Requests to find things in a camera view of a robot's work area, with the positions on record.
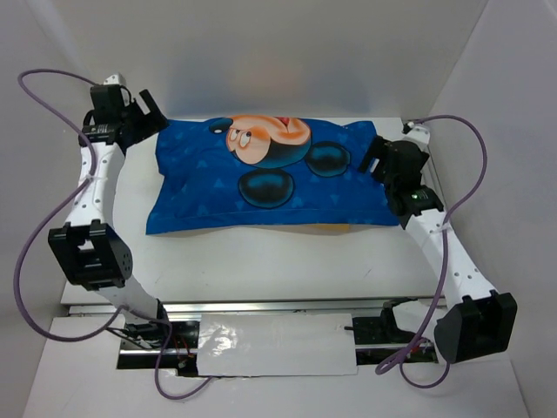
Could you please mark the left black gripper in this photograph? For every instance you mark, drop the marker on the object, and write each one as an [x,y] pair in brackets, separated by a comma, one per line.
[150,125]

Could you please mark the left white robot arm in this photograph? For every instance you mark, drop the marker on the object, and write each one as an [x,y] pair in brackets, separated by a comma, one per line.
[87,247]

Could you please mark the aluminium mounting rail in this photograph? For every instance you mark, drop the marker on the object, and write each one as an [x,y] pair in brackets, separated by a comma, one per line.
[366,326]

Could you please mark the white cover plate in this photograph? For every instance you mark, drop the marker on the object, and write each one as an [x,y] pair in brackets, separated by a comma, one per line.
[261,345]

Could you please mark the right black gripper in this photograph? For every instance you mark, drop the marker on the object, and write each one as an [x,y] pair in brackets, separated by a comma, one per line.
[375,151]

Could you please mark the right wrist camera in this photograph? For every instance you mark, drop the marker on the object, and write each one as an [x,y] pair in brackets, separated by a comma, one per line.
[417,134]

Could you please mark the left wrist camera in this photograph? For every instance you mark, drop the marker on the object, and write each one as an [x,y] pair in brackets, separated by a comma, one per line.
[115,79]

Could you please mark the orange pillowcase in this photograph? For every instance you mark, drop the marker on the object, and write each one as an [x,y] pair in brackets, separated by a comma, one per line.
[248,170]

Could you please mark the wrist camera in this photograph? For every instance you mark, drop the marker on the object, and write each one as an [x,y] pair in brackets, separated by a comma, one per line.
[417,134]
[115,79]

